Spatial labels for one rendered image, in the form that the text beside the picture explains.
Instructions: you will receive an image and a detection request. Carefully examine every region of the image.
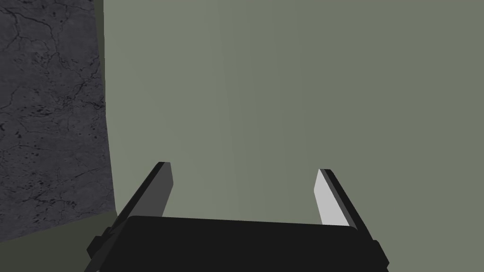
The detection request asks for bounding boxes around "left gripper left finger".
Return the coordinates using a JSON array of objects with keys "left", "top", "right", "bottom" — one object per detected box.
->
[{"left": 112, "top": 161, "right": 174, "bottom": 228}]

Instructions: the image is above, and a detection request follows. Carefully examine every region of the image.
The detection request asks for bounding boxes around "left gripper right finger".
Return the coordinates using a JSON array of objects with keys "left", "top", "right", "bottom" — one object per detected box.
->
[{"left": 313, "top": 168, "right": 374, "bottom": 242}]

